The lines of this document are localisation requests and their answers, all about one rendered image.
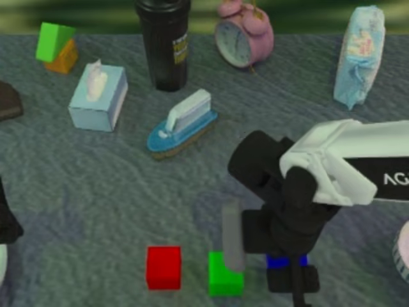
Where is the blue cube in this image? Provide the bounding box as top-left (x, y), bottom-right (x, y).
top-left (266, 253), bottom-right (309, 269)

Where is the green cube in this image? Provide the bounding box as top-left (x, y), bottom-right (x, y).
top-left (208, 251), bottom-right (245, 297)

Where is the red cube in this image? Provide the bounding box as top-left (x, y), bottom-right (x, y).
top-left (146, 245), bottom-right (182, 291)

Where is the round white pink object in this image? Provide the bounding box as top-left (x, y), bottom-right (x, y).
top-left (392, 219), bottom-right (409, 284)

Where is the light blue wet wipes pack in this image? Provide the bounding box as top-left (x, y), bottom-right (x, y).
top-left (333, 4), bottom-right (386, 111)

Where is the pink alarm clock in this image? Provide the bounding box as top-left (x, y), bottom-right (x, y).
top-left (213, 0), bottom-right (275, 75)

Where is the black tumbler cup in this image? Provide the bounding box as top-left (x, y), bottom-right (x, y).
top-left (134, 0), bottom-right (192, 93)

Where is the light blue tissue box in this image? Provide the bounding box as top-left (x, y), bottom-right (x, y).
top-left (67, 59), bottom-right (129, 132)

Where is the orange box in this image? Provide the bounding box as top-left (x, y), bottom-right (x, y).
top-left (43, 38), bottom-right (79, 75)

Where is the tall green box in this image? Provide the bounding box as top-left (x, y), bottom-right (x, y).
top-left (35, 21), bottom-right (77, 63)

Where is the dark brown flat object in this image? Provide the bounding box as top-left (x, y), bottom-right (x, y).
top-left (0, 81), bottom-right (24, 123)

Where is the grey wrist camera bar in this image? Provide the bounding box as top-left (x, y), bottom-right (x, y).
top-left (221, 198), bottom-right (247, 273)

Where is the blue scrub brush white handle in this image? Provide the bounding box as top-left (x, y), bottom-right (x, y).
top-left (146, 88), bottom-right (220, 161)

